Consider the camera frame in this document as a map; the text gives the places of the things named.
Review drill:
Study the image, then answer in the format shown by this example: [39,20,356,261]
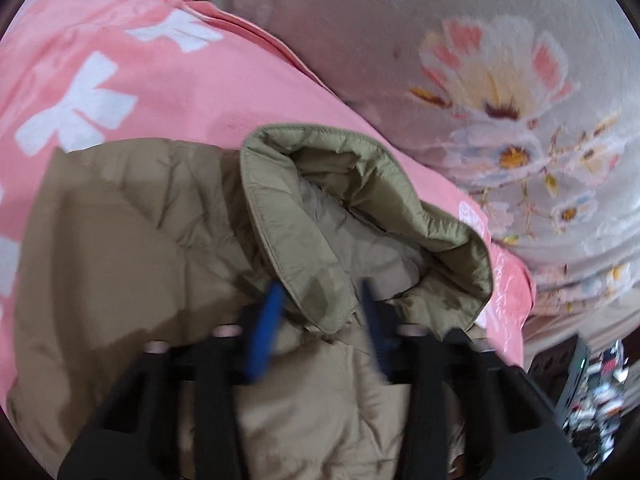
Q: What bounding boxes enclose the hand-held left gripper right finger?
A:
[359,277,587,480]

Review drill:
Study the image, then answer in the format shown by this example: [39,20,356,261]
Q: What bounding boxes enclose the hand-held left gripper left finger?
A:
[57,280,287,480]

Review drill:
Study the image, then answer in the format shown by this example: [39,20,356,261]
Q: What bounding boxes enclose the tan puffer jacket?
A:
[7,124,495,480]

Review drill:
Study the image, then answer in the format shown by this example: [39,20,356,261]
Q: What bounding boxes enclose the row of hanging clothes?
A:
[562,340,630,476]

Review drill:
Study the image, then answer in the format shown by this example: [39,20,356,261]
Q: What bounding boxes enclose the black speaker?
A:
[527,332,590,423]

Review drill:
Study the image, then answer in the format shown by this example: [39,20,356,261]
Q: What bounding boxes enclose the pink bed sheet white bows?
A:
[0,0,537,367]

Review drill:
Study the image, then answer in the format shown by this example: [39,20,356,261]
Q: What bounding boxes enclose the grey floral cloth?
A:
[142,0,640,351]

